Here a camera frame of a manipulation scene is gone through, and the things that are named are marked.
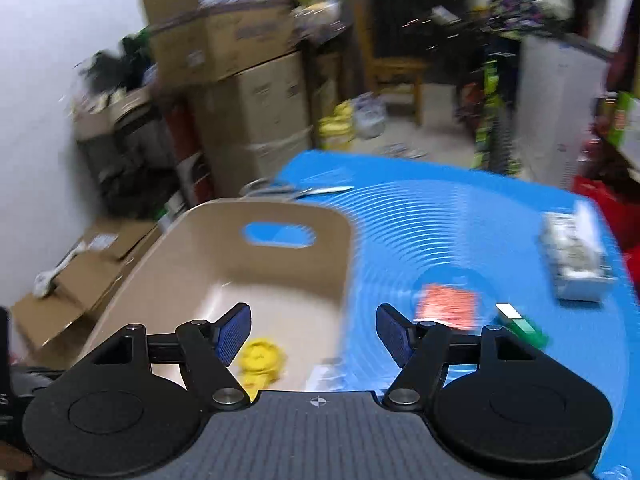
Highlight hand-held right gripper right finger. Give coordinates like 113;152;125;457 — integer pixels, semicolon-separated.
375;303;556;411

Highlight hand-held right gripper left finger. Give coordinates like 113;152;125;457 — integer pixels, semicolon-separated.
75;303;253;411

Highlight yellow plastic toy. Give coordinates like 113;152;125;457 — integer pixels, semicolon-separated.
234;339;287;392

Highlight orange packet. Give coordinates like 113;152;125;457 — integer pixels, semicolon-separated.
411;282;481;332

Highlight beige plastic bin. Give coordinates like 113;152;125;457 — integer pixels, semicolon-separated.
82;199;355;393

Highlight green and white block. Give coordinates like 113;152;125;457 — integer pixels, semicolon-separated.
495;303;549;349

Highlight metal scissors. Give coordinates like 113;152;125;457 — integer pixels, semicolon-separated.
240;178;355;200

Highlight clear plastic packet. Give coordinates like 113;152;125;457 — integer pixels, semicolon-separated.
305;357;351;392

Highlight open cardboard box on floor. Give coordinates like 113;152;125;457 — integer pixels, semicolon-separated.
10;250;126;367

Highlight blue silicone mat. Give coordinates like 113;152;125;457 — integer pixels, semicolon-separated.
242;149;640;480

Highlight white bone-shaped object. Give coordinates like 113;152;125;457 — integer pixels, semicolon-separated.
34;242;87;297

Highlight flattened cardboard box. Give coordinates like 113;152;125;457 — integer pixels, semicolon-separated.
82;217;161;261

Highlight low cardboard box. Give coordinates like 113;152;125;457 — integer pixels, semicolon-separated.
205;127;316;197

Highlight black utility cart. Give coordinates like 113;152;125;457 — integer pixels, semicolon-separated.
75;105;182;217

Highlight white tissue box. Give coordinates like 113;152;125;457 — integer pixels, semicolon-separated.
539;201;617;303

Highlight yellow oil jugs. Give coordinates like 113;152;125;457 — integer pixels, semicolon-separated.
318;100;357;151

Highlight clear plastic bag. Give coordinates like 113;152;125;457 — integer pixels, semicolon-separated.
352;94;388;140

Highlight large plain cardboard box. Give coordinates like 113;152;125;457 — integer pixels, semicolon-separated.
192;52;311;148

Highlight green and black bicycle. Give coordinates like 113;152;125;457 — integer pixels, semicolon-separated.
450;10;522;173

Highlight red shopping bag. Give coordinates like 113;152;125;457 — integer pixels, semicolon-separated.
572;175;640;256

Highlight wooden chair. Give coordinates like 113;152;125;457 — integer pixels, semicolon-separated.
352;0;431;126

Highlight white chest freezer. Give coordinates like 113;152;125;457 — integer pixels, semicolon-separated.
515;35;613;191

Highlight open cardboard box with clutter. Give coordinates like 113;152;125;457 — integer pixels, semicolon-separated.
140;0;301;88

